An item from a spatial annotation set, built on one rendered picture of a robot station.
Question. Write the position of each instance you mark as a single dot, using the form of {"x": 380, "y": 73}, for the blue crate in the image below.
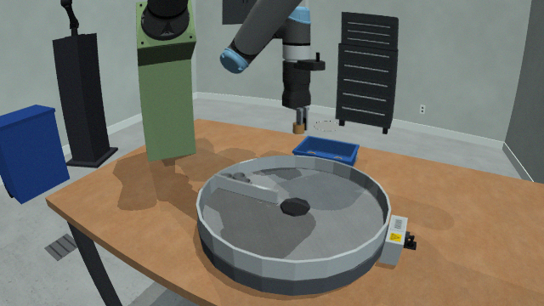
{"x": 328, "y": 149}

